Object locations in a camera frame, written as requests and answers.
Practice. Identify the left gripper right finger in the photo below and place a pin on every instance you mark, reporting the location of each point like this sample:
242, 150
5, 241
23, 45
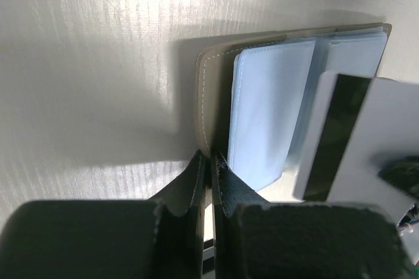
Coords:
255, 238

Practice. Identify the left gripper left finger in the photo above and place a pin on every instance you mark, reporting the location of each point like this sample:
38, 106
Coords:
161, 237

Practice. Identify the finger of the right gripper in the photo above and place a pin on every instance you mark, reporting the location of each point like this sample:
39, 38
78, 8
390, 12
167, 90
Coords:
403, 175

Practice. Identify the white magnetic stripe card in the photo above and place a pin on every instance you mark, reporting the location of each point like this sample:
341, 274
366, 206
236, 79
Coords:
357, 126

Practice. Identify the grey leather card holder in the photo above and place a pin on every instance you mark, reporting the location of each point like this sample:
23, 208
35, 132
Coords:
254, 95

